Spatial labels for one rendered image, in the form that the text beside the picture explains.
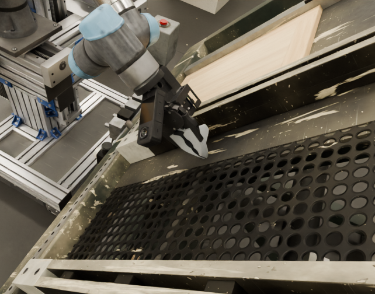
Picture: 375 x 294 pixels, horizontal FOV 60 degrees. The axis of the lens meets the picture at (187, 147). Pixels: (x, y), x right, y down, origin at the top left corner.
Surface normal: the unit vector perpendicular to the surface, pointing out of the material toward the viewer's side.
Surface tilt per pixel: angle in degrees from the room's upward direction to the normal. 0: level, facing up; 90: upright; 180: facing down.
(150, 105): 54
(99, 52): 98
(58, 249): 40
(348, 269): 50
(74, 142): 0
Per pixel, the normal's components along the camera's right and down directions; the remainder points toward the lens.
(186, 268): -0.60, -0.70
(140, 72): 0.21, 0.32
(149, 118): -0.69, -0.29
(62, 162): 0.15, -0.62
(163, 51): -0.38, 0.68
